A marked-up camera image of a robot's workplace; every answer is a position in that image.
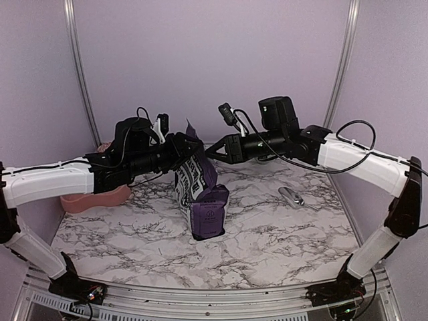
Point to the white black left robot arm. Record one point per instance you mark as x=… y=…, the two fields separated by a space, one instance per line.
x=138 y=148

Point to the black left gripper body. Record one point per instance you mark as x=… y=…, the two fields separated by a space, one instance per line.
x=174 y=155

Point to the silver metal food scoop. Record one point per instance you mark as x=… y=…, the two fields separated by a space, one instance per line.
x=294 y=199

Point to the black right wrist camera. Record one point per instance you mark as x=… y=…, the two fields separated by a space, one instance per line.
x=227 y=114

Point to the left aluminium frame post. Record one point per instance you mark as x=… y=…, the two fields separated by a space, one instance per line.
x=79 y=68

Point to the aluminium frame post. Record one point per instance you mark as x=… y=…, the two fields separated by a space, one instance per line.
x=344 y=60
x=79 y=68

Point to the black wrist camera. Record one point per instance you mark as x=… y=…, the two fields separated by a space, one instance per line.
x=227 y=114
x=163 y=120

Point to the aluminium front rail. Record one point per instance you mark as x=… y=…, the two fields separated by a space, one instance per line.
x=126 y=302

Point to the pink double pet bowl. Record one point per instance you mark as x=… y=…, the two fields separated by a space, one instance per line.
x=78 y=203

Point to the red patterned ceramic bowl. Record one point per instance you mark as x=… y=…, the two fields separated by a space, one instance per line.
x=103 y=147

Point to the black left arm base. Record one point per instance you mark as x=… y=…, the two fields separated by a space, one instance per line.
x=81 y=290

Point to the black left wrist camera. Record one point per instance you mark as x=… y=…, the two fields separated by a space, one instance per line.
x=163 y=120

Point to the right aluminium frame post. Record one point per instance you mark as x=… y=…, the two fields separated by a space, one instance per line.
x=344 y=60

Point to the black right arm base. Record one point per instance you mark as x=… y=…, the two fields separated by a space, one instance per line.
x=333 y=292

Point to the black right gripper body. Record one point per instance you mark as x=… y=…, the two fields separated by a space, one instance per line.
x=240 y=156

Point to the purple puppy food bag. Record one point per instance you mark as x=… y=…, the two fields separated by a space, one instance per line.
x=201 y=199

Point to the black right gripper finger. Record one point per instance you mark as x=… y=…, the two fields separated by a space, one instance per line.
x=218 y=149
x=225 y=158

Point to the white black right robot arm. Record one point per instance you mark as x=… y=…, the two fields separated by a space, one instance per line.
x=319 y=149

